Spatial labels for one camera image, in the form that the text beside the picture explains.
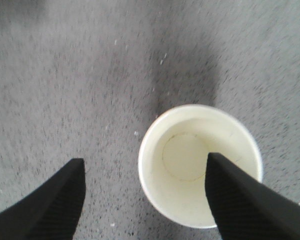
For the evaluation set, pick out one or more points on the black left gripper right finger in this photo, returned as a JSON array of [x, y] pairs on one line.
[[243, 208]]

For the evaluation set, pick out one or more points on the brown paper cup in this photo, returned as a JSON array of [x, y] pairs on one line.
[[173, 155]]

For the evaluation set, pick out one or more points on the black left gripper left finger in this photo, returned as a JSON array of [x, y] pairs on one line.
[[52, 211]]

